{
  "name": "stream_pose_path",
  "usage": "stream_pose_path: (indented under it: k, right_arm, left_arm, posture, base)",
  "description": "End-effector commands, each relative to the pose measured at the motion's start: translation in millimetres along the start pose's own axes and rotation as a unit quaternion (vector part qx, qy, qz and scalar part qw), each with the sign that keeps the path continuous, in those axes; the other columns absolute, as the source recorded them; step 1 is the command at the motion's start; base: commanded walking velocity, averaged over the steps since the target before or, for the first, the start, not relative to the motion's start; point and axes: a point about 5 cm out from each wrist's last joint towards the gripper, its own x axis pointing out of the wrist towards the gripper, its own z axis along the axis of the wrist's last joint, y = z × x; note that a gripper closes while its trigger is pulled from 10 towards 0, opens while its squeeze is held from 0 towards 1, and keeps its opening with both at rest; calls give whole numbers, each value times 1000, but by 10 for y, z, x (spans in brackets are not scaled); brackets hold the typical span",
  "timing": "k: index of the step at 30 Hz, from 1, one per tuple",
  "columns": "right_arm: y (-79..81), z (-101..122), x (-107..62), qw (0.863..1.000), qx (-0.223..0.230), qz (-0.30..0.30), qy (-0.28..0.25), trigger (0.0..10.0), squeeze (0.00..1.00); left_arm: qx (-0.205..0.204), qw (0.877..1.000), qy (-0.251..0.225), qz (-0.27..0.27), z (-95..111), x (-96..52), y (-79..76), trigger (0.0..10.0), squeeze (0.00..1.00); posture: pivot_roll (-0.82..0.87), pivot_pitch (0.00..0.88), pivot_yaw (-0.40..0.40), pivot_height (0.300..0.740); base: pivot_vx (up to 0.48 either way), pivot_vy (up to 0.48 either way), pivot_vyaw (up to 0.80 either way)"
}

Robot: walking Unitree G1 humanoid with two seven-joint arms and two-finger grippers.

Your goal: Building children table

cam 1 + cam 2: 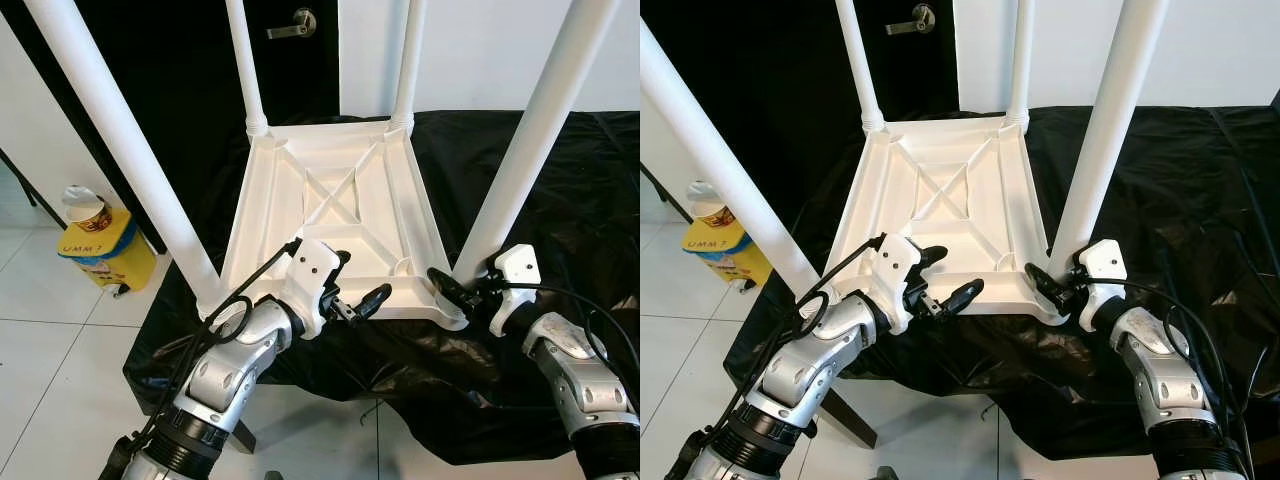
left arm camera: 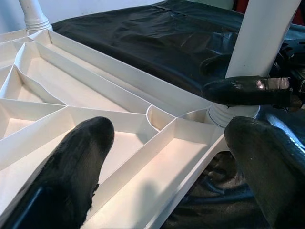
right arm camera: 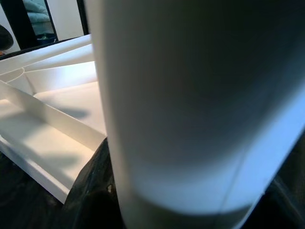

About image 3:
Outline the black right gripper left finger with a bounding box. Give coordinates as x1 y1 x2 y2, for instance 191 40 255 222
59 138 124 229

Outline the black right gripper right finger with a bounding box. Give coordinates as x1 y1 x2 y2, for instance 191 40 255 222
250 178 305 229

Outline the white plastic table top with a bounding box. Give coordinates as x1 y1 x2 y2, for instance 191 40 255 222
0 33 108 205

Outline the white plastic table leg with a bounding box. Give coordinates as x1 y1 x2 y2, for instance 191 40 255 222
84 0 305 229

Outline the teal quilted cloth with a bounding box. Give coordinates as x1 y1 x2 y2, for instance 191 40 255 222
25 0 54 36

